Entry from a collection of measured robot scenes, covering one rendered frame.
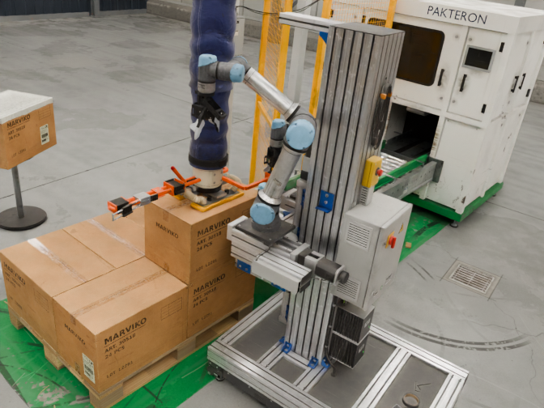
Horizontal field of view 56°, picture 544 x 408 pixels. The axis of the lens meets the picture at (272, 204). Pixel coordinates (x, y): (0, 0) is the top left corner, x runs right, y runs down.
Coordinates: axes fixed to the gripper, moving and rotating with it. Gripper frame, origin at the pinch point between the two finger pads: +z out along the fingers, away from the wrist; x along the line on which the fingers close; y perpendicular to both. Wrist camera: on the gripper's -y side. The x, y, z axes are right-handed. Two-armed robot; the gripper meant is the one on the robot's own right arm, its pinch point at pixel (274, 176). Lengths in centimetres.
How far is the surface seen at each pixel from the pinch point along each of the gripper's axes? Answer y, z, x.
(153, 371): 82, 106, -10
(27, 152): 49, 41, -204
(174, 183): 54, -1, -27
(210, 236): 45, 27, -6
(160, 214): 60, 18, -31
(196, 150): 41, -18, -25
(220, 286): 34, 68, -6
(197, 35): 41, -79, -27
